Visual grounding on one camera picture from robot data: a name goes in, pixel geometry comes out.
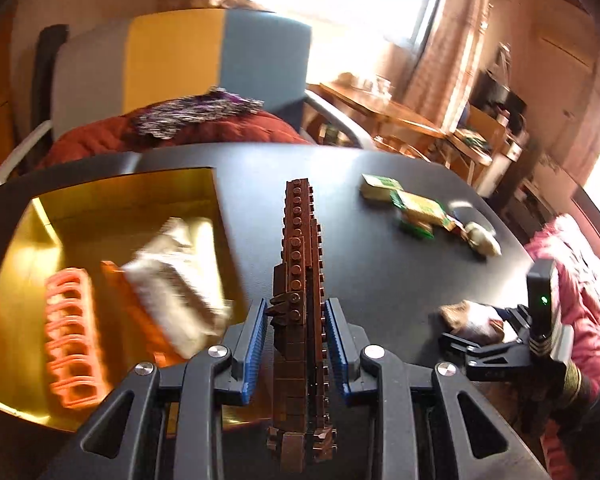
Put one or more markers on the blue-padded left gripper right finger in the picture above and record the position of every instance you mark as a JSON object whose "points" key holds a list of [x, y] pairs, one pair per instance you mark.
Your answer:
{"points": [[345, 343]]}

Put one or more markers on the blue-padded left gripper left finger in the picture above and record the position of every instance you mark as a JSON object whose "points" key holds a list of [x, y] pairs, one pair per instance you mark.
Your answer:
{"points": [[241, 354]]}

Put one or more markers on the brown brick-built model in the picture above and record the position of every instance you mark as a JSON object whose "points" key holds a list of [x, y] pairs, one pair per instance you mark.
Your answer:
{"points": [[301, 432]]}

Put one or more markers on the white snack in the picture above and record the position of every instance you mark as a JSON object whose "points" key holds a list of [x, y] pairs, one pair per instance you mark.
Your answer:
{"points": [[481, 240]]}

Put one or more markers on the brown candy wrapper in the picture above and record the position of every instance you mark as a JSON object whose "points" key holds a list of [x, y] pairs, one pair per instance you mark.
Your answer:
{"points": [[475, 322]]}

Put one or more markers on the wooden desk with clutter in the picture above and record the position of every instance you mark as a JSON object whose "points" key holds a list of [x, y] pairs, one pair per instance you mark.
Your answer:
{"points": [[489, 137]]}

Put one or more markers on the pink quilted blanket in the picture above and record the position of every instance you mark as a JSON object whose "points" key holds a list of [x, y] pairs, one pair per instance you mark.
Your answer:
{"points": [[571, 443]]}

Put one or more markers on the white orange snack bag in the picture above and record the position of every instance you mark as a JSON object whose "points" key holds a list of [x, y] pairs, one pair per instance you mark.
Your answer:
{"points": [[173, 292]]}

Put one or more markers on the green cracker pack far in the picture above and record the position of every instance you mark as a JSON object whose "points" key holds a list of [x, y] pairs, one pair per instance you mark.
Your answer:
{"points": [[419, 215]]}

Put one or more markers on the small green white box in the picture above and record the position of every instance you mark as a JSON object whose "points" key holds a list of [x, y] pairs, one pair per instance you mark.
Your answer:
{"points": [[378, 188]]}

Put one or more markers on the black oval table pad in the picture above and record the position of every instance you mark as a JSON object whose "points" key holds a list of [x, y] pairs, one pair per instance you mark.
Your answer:
{"points": [[465, 213]]}

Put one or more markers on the orange plastic rack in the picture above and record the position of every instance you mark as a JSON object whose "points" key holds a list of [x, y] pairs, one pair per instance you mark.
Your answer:
{"points": [[74, 354]]}

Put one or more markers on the gold-lined storage box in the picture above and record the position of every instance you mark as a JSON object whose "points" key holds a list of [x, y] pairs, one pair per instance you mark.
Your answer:
{"points": [[79, 227]]}

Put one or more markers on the wooden side table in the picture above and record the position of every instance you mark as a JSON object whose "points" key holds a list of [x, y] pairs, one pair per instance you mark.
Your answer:
{"points": [[388, 124]]}

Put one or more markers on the purple patterned scarf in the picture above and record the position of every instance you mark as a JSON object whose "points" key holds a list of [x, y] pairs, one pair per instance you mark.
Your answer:
{"points": [[165, 120]]}

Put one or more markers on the pink patterned curtain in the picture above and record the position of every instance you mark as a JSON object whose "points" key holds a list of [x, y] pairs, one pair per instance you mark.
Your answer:
{"points": [[443, 77]]}

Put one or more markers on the red quilted jacket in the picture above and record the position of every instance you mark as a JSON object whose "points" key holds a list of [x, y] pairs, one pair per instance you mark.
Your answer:
{"points": [[119, 135]]}

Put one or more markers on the grey yellow blue armchair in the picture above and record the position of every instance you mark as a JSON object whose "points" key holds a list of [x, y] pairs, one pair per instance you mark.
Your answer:
{"points": [[119, 67]]}

